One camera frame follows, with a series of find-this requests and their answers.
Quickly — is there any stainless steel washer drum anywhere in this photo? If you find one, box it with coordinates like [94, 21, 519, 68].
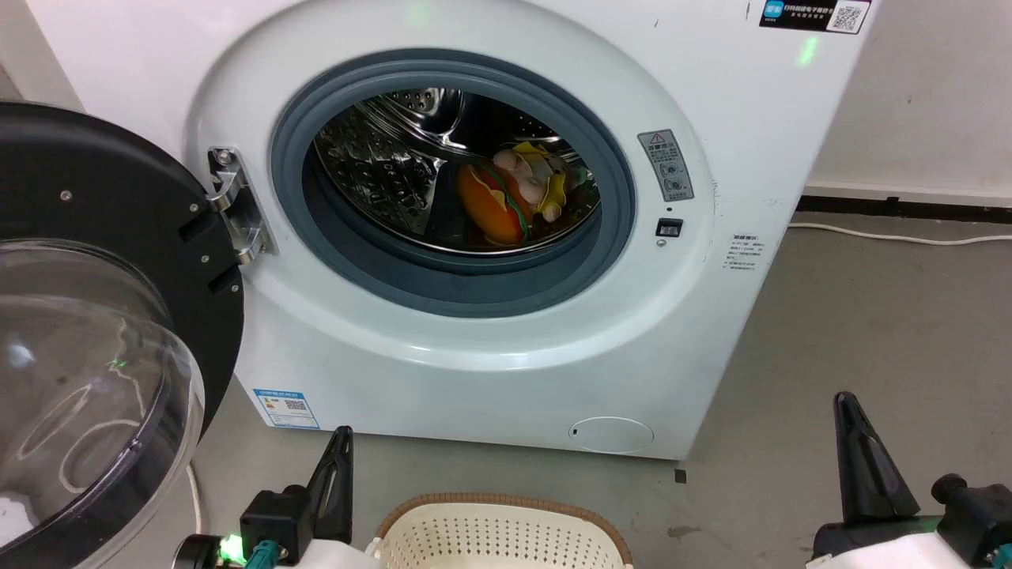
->
[314, 87, 602, 255]

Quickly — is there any chrome door hinge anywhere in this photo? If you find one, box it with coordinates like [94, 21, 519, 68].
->
[207, 146, 279, 266]

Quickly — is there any white front-load washing machine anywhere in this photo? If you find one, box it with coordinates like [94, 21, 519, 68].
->
[24, 0, 880, 461]

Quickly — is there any round white filter cover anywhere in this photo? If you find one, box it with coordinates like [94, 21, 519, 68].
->
[568, 416, 655, 454]

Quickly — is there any yellow plush doll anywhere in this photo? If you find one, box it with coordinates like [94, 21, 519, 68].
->
[492, 142, 592, 224]

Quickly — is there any thin white floor cable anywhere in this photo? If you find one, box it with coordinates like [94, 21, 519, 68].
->
[787, 221, 1012, 246]

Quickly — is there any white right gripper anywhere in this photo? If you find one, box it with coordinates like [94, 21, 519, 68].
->
[806, 391, 989, 569]

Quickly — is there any small white text sticker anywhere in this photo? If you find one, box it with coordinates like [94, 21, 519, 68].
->
[729, 233, 769, 273]

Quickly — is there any white cable beside washer door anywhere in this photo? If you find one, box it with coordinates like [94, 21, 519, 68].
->
[186, 462, 205, 537]

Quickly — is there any grey rubber door gasket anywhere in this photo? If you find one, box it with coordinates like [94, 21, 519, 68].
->
[270, 49, 637, 318]

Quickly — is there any cream laundry basket brown rim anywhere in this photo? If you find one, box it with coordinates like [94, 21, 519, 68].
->
[365, 493, 633, 569]

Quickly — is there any grey warning sticker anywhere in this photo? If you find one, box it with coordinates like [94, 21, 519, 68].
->
[637, 129, 696, 203]

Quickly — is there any black QR code sticker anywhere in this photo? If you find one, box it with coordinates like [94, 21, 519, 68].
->
[759, 0, 872, 35]

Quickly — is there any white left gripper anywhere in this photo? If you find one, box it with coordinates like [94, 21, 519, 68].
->
[294, 426, 379, 569]

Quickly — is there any blue energy label sticker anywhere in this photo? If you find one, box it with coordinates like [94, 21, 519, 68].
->
[252, 387, 321, 430]

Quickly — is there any black baseboard strip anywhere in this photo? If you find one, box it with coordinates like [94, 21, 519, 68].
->
[795, 194, 1012, 224]

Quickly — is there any open washer door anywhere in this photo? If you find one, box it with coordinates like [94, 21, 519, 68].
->
[0, 101, 246, 569]

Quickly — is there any orange hamburger plush toy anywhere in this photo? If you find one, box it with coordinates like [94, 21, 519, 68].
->
[456, 162, 538, 247]

